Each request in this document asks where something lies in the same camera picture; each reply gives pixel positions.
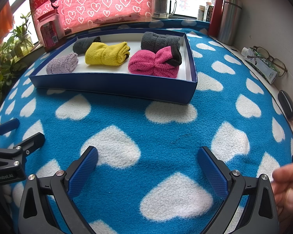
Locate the clear plastic jar red label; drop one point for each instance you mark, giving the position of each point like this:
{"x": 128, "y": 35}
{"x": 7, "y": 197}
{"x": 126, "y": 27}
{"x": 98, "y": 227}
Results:
{"x": 50, "y": 29}

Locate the yellow towel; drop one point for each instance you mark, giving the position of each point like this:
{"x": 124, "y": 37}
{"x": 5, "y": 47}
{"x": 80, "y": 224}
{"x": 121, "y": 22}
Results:
{"x": 105, "y": 53}

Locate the large dark grey rolled towel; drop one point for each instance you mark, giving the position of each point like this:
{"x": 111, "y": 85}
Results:
{"x": 158, "y": 41}

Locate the white bottle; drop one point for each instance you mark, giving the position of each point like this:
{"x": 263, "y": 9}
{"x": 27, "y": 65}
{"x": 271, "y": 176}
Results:
{"x": 201, "y": 13}

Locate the stainless steel thermos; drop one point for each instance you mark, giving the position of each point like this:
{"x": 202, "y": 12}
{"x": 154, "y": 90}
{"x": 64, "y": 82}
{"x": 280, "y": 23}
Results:
{"x": 229, "y": 22}

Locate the red quilt with white hearts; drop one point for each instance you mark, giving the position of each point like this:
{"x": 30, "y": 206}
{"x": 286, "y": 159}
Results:
{"x": 97, "y": 0}

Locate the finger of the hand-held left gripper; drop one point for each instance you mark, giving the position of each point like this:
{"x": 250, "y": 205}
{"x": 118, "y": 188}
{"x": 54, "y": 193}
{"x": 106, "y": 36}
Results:
{"x": 33, "y": 140}
{"x": 7, "y": 126}

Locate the blue cardboard box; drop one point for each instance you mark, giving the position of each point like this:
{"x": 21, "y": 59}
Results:
{"x": 112, "y": 85}

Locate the green potted plants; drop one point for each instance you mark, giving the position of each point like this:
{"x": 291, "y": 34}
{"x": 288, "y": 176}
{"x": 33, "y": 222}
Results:
{"x": 12, "y": 46}

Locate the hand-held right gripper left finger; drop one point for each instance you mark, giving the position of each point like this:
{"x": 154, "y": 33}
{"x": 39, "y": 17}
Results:
{"x": 84, "y": 173}

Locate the pink packet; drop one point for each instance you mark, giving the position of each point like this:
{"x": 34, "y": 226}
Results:
{"x": 117, "y": 19}

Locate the black glasses case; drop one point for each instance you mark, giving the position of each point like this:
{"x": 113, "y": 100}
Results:
{"x": 288, "y": 106}

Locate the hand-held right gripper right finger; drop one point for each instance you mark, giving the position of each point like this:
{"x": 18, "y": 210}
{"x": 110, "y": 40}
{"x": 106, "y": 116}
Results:
{"x": 213, "y": 173}

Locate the small dark grey rolled towel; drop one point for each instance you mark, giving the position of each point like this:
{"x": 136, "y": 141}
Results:
{"x": 83, "y": 44}

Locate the orange cloth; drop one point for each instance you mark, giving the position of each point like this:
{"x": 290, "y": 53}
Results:
{"x": 2, "y": 24}

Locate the blue blanket with white hearts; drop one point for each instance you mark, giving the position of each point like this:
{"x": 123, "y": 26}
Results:
{"x": 146, "y": 136}

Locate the purple towel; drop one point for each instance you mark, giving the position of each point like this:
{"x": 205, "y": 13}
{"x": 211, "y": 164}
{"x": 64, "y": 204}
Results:
{"x": 62, "y": 64}

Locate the person's right hand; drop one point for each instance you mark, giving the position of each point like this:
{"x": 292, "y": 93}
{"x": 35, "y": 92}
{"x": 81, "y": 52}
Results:
{"x": 290, "y": 187}

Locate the white and green carton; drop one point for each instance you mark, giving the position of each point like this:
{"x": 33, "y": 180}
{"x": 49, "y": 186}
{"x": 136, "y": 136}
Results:
{"x": 266, "y": 69}

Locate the pink and black rolled towel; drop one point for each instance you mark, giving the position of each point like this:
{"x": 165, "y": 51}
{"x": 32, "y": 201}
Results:
{"x": 149, "y": 64}

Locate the red board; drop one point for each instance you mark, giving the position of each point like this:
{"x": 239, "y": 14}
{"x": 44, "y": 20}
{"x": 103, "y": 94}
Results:
{"x": 216, "y": 9}

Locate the glass pitcher with black lid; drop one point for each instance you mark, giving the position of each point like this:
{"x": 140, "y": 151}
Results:
{"x": 161, "y": 4}

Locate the eyeglasses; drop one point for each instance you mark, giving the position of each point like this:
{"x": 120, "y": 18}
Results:
{"x": 279, "y": 63}

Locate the small dark box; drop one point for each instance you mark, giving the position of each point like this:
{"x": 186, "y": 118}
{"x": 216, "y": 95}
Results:
{"x": 209, "y": 12}

